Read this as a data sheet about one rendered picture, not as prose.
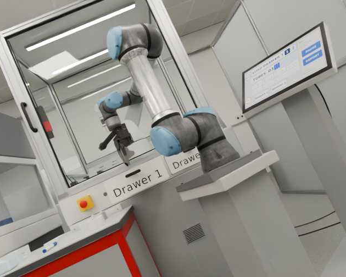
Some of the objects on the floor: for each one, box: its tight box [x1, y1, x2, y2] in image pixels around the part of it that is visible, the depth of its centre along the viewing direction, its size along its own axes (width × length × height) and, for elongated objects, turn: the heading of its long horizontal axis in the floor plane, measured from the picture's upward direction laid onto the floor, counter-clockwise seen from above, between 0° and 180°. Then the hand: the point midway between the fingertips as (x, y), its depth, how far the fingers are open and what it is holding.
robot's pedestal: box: [179, 150, 318, 277], centre depth 116 cm, size 30×30×76 cm
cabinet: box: [69, 165, 233, 277], centre depth 223 cm, size 95×103×80 cm
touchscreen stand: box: [281, 84, 346, 277], centre depth 164 cm, size 50×45×102 cm
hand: (126, 163), depth 160 cm, fingers open, 3 cm apart
